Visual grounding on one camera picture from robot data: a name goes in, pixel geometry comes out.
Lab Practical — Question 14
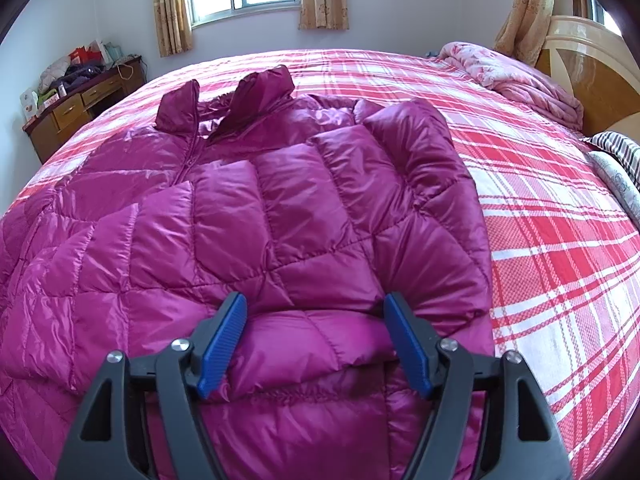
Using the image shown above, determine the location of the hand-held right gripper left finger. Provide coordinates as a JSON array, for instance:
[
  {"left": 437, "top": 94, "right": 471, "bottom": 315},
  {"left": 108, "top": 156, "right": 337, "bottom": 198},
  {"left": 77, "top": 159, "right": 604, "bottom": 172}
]
[{"left": 54, "top": 291, "right": 249, "bottom": 480}]

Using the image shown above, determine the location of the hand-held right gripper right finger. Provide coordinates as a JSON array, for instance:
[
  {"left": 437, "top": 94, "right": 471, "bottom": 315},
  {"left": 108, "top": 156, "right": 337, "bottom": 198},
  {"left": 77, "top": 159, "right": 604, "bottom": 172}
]
[{"left": 382, "top": 291, "right": 573, "bottom": 480}]

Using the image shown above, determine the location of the magenta quilted down jacket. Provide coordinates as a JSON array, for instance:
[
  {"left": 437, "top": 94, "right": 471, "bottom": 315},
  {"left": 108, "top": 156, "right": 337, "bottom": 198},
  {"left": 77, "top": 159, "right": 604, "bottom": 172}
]
[{"left": 0, "top": 66, "right": 496, "bottom": 480}]

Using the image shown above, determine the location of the pile of clothes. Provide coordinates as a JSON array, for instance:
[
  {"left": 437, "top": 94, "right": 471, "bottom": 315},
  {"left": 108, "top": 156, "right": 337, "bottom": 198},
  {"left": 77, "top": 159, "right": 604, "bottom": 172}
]
[{"left": 39, "top": 55, "right": 103, "bottom": 96}]

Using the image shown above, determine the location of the red plaid bed sheet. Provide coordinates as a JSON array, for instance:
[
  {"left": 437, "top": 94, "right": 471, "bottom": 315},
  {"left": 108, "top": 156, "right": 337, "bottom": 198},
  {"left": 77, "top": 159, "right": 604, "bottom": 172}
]
[{"left": 0, "top": 49, "right": 640, "bottom": 480}]

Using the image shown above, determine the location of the grey patterned pillow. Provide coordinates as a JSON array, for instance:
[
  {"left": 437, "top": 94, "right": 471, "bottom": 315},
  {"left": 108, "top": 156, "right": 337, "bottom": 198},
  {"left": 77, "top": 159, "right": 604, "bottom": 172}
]
[{"left": 587, "top": 152, "right": 640, "bottom": 231}]

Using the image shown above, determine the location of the brown wooden desk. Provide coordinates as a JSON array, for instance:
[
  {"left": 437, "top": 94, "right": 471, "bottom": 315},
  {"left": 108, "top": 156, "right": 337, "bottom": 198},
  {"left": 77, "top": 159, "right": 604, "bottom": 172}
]
[{"left": 22, "top": 56, "right": 148, "bottom": 163}]

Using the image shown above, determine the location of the pink floral quilt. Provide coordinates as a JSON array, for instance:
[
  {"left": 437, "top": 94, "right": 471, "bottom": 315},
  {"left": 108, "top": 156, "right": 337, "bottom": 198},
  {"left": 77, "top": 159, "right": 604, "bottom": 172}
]
[{"left": 440, "top": 41, "right": 585, "bottom": 133}]

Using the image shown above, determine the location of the striped pillow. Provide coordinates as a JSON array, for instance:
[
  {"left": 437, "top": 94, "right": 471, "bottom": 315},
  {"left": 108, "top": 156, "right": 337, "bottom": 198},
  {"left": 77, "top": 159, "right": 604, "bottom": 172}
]
[{"left": 585, "top": 131, "right": 640, "bottom": 186}]

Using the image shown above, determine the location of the white box with red print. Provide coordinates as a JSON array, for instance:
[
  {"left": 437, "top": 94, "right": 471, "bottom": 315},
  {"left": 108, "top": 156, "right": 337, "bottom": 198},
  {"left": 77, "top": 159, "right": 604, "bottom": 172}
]
[{"left": 20, "top": 89, "right": 41, "bottom": 123}]

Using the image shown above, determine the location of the wooden bed headboard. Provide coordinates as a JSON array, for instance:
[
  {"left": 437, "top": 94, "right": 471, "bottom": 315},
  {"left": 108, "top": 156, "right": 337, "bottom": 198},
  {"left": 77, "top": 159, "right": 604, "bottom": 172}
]
[{"left": 535, "top": 15, "right": 640, "bottom": 138}]

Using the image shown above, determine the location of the narrow window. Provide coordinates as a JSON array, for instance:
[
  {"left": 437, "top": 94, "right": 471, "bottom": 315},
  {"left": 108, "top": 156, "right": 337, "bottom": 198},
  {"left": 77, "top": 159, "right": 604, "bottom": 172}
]
[{"left": 570, "top": 0, "right": 623, "bottom": 36}]

